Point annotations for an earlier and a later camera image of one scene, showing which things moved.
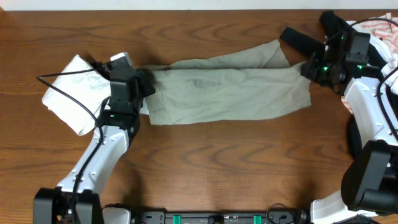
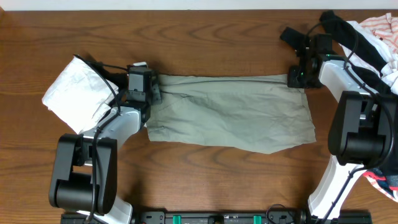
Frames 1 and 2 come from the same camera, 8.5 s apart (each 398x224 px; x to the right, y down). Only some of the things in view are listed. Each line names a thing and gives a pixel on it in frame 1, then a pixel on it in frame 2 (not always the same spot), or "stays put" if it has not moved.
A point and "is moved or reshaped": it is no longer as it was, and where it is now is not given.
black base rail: x=271 y=217 stays put
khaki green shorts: x=252 y=79 is moved or reshaped
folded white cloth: x=90 y=88 stays put
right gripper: x=308 y=68 → x=293 y=81
